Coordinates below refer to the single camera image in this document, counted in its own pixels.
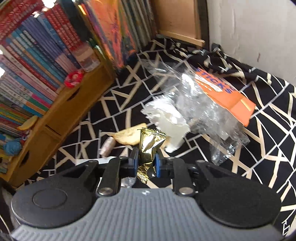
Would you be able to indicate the small jar with white lid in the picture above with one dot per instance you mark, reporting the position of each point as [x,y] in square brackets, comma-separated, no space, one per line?
[87,58]

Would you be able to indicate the blue yarn ball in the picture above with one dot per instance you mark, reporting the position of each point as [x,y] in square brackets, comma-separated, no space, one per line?
[12,146]

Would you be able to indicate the white tissue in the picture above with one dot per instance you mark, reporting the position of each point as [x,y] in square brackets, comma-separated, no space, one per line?
[166,120]

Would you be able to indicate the black patterned tablecloth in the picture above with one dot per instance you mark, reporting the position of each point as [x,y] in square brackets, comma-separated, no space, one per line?
[266,139]

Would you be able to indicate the beige paper roll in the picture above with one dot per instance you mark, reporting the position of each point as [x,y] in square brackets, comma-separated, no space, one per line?
[106,147]

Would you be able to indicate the large orange peel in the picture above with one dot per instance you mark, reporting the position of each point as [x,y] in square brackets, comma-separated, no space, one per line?
[129,136]

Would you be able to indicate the brown paper envelope folder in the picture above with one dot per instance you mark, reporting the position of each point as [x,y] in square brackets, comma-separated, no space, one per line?
[185,39]

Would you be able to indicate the yellow banana toy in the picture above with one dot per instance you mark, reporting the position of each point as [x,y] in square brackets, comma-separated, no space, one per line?
[27,122]

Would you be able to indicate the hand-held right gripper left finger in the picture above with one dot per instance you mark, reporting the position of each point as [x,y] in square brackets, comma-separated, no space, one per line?
[134,162]

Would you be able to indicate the row of upright books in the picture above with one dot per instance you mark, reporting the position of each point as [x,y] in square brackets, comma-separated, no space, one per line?
[34,58]

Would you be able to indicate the stack of thin colourful booklets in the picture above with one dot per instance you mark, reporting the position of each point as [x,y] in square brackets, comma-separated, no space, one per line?
[115,30]

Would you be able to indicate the wooden desk organiser with drawers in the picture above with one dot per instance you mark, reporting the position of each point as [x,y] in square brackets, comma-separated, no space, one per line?
[69,102]

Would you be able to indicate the clear plastic wrap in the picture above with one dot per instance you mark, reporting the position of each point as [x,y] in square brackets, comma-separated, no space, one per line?
[203,111]

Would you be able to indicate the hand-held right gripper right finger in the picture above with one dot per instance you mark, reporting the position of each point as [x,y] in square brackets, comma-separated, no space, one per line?
[158,164]

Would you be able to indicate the gold foil wrapper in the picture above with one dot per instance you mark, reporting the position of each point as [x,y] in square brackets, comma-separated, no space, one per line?
[148,146]

